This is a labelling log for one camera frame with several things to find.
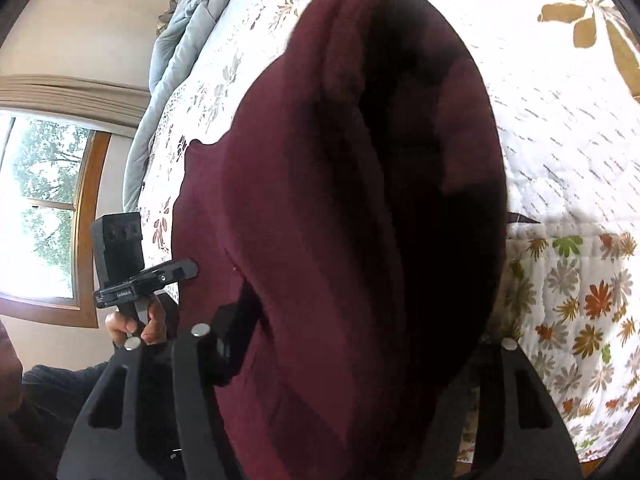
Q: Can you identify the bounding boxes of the person's left forearm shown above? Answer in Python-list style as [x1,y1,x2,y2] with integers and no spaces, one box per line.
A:
[20,342,126,413]

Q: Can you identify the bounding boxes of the wooden framed window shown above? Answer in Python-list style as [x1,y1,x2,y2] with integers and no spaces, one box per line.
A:
[0,115,112,329]

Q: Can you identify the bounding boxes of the person's left hand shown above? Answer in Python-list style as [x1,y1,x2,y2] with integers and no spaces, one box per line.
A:
[105,296,168,347]

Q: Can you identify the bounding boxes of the grey-blue comforter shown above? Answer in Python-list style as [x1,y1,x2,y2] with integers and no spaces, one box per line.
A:
[122,0,262,213]

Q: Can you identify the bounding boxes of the beige curtain valance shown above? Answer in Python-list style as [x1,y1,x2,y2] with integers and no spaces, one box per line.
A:
[0,75,152,139]

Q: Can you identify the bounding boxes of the white floral quilt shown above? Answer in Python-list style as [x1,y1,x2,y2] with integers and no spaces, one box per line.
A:
[136,0,640,463]

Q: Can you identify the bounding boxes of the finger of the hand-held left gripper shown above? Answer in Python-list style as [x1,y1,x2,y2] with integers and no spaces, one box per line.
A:
[132,258,200,287]

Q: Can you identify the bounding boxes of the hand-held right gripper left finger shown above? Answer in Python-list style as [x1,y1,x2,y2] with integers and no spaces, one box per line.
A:
[56,302,267,480]

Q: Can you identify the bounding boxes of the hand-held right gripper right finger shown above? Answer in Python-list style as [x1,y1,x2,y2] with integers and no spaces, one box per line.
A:
[425,337,584,480]

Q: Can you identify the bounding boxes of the maroon pants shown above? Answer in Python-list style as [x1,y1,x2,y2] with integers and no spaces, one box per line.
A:
[170,0,512,480]

